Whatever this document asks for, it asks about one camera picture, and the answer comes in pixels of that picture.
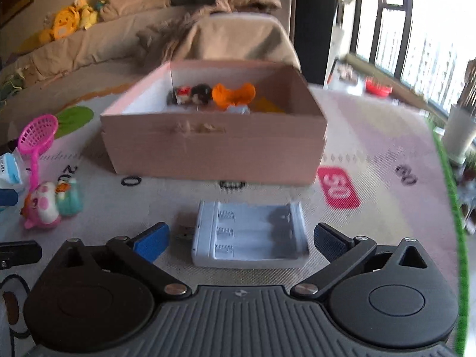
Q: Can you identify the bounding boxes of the orange pumpkin toy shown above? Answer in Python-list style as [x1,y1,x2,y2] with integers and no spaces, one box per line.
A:
[212,83,257,111]

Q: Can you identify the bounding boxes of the green and beige plush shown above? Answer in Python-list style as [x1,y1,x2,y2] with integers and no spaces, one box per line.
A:
[0,63,27,102]

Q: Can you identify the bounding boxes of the black window frame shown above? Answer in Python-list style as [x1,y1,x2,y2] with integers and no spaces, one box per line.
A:
[350,0,476,114]

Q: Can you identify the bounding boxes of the beige bed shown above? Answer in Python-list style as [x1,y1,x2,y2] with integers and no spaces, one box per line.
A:
[0,5,303,95]

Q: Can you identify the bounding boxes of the dark green toy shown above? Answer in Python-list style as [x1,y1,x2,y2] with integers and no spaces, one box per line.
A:
[190,84,214,107]

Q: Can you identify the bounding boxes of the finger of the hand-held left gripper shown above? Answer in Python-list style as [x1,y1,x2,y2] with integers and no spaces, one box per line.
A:
[0,240,43,269]

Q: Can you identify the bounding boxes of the pink pig toy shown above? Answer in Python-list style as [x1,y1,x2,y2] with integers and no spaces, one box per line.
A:
[20,182,62,230]

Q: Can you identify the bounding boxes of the pink cardboard box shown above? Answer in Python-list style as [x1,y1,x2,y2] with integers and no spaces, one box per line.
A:
[100,59,328,186]

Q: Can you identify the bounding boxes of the yellow building block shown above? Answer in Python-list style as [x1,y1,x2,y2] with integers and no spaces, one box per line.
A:
[253,97,286,114]

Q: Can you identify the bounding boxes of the yellow duck plush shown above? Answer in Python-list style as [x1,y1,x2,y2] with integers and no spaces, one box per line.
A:
[72,0,99,30]

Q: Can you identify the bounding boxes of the printed play mat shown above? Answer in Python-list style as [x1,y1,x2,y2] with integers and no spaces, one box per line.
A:
[0,82,470,357]

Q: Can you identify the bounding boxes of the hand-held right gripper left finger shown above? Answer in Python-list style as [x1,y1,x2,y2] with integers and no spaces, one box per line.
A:
[56,222,192,298]

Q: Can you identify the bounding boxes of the blue and white packet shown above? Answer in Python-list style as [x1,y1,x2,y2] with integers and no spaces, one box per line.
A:
[0,149,25,209]

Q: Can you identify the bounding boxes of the white battery charger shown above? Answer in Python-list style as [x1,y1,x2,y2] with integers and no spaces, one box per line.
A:
[175,201,311,269]

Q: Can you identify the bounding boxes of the orange duck backpack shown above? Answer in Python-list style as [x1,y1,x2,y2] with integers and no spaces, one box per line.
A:
[49,5,81,41]

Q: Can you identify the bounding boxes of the white plant pot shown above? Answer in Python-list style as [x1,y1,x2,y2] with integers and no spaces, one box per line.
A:
[441,103,476,164]

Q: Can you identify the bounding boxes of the red bowl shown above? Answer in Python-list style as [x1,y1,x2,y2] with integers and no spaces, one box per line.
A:
[365,76,394,98]

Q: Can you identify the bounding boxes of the pink toy net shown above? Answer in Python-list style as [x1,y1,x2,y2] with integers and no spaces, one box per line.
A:
[18,115,59,194]

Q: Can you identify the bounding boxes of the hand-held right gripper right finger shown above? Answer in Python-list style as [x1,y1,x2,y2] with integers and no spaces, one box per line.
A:
[291,222,428,300]

